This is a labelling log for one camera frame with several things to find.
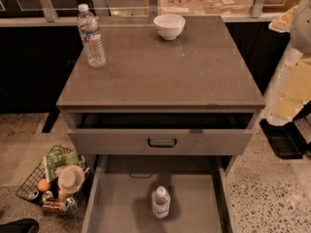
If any blue plastic bottle white cap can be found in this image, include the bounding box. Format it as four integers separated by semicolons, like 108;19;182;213
152;185;171;219

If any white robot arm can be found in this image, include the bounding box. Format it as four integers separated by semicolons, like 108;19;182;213
265;0;311;126

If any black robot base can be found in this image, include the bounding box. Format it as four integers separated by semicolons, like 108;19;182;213
259;102;311;159

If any grey drawer cabinet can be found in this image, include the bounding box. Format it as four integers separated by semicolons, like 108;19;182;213
55;15;267;233

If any grey top drawer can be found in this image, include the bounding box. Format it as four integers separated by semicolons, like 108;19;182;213
65;111;258;155

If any grey drawer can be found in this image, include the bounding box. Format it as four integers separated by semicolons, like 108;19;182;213
65;111;258;155
82;155;237;233

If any grey middle drawer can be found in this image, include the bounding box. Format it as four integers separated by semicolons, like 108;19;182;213
82;155;237;233

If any clear water bottle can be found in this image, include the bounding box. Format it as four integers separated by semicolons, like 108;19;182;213
77;4;107;68

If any white bowl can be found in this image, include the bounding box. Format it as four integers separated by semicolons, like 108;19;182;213
154;15;186;40

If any beige round lid container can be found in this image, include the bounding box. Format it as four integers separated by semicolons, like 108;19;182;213
57;165;85;194

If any green chip bag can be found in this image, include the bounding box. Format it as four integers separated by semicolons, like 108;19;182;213
43;147;86;183

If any cardboard box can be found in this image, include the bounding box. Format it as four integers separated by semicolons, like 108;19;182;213
157;0;253;16

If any orange fruit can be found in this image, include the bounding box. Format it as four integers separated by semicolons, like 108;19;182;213
37;179;52;192

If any silver soda can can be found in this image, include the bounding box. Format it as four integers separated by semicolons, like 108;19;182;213
42;190;53;202

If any brown patterned can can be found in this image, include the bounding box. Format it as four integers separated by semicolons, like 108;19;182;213
43;199;69;215

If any black object bottom left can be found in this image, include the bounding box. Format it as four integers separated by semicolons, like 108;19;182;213
0;218;39;233

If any black drawer handle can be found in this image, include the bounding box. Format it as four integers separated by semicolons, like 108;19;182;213
148;139;178;149

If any black wire basket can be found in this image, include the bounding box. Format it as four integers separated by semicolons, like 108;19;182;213
16;158;92;215

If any grey metal railing frame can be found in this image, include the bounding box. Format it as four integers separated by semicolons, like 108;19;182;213
0;0;301;25

